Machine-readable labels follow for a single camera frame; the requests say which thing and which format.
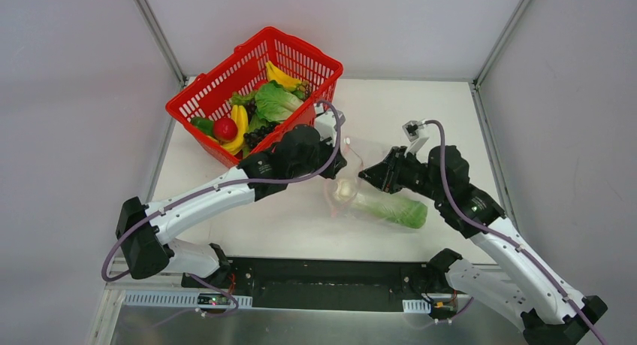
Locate green napa cabbage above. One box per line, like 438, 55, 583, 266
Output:
327, 178, 428, 229

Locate clear zip top bag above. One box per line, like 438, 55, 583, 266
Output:
323, 136, 428, 230

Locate red apple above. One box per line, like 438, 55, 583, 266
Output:
212, 117, 238, 143

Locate red plastic shopping basket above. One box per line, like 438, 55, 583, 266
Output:
165, 26, 343, 168

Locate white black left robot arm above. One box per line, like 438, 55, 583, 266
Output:
113, 125, 345, 289

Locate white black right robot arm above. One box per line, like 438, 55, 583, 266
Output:
358, 145, 608, 344

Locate green lettuce leaf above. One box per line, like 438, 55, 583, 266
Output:
254, 81, 303, 123

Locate dark purple grape bunch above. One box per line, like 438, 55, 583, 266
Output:
243, 122, 278, 150

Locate yellow banana bunch back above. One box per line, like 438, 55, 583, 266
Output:
265, 61, 303, 92

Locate yellow banana bunch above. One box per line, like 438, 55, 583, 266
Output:
265, 61, 303, 92
207, 105, 249, 156

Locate yellow banana bunch front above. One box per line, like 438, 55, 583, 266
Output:
207, 105, 249, 156

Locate green bell pepper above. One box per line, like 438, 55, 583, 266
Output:
190, 117, 214, 137

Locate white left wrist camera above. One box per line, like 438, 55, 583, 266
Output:
314, 110, 346, 140

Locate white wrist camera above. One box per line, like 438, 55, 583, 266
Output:
314, 110, 346, 140
402, 120, 430, 156

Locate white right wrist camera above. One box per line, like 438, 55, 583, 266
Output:
402, 120, 430, 156

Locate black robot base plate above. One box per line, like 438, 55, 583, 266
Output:
205, 257, 459, 312

